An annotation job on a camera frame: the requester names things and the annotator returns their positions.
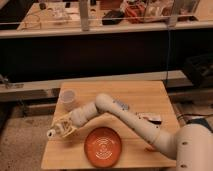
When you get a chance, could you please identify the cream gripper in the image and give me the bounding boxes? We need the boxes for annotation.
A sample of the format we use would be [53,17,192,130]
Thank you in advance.
[52,114,76,138]

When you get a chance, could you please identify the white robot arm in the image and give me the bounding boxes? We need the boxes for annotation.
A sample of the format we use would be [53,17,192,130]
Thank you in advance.
[47,93,213,171]

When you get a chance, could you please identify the translucent plastic cup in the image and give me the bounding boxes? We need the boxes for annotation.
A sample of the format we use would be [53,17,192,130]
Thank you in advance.
[59,90,76,111]

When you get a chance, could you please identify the orange plate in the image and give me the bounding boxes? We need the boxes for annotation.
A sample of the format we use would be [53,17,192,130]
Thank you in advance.
[84,127,122,168]

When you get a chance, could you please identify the orange marker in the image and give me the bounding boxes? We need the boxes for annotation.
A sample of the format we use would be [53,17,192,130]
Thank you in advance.
[145,147,156,152]

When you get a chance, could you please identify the wooden board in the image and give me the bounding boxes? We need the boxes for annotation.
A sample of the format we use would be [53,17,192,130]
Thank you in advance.
[41,81,179,170]

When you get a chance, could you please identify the black bag on bench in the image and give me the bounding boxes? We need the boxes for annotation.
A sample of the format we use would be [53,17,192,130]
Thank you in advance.
[102,10,124,25]

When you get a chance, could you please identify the orange tool on bench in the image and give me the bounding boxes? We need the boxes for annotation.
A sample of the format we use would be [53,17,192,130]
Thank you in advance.
[125,4,145,24]

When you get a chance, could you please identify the black foot pedal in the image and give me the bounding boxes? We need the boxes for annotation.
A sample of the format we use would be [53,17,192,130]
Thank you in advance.
[187,118,213,133]

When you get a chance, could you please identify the black box right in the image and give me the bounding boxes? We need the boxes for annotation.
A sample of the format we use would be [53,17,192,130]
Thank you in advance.
[182,53,213,87]

